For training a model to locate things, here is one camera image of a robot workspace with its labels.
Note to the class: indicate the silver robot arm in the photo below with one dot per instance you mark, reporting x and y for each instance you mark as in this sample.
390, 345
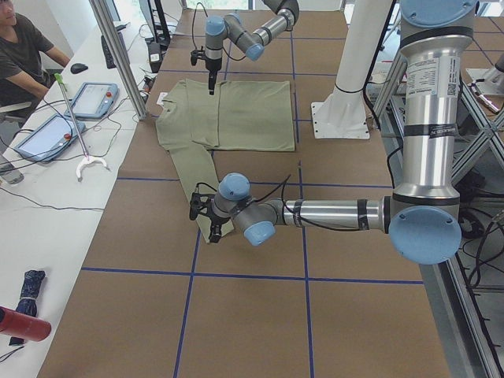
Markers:
420, 215
252, 44

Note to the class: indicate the olive green long-sleeve shirt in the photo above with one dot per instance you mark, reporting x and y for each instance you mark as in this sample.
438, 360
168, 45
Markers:
237, 115

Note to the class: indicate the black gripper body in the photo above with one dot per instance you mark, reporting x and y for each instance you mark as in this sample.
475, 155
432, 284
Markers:
216, 219
213, 65

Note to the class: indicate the near blue teach pendant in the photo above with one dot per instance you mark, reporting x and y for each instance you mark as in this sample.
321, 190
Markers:
49, 140

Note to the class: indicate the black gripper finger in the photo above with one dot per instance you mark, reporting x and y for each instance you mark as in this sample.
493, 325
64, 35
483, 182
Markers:
215, 234
212, 82

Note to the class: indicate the far blue teach pendant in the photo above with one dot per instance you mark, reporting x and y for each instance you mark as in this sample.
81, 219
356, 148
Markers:
93, 100

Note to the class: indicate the black keyboard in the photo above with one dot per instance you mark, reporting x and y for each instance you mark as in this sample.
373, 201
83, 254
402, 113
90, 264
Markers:
110, 63

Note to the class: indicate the folded dark blue umbrella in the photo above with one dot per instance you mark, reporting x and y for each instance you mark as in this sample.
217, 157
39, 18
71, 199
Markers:
27, 303

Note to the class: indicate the red water bottle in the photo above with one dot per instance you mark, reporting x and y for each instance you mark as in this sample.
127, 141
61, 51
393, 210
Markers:
23, 326

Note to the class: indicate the black computer mouse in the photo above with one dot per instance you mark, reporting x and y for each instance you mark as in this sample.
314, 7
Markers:
78, 68

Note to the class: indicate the blue teach pendant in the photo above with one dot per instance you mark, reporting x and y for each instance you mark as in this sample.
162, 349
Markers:
93, 100
49, 140

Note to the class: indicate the white paper hang tag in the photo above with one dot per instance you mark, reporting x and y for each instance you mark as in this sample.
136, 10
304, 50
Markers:
161, 97

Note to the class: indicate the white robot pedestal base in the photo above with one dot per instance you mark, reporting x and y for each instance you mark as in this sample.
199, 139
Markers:
342, 115

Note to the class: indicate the aluminium frame post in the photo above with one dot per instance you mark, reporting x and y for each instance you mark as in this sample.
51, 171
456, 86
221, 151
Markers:
108, 29

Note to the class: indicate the white reacher grabber stick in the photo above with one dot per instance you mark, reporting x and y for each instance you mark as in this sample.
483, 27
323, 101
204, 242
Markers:
87, 158

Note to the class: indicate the seated person dark shirt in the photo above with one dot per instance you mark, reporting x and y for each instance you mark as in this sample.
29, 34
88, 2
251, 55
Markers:
23, 78

